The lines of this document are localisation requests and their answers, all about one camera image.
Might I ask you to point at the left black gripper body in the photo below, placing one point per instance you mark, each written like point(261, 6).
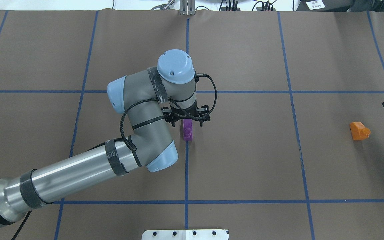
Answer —
point(171, 119)

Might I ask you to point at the purple trapezoid block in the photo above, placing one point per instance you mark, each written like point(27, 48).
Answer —
point(187, 129)

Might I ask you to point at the orange trapezoid block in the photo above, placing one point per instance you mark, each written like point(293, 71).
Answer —
point(359, 131)

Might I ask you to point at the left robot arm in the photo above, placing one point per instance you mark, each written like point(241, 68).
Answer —
point(147, 101)

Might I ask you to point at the white mounting plate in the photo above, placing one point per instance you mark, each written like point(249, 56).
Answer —
point(186, 234)

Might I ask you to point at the aluminium post at table edge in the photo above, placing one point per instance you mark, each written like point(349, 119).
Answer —
point(187, 7)

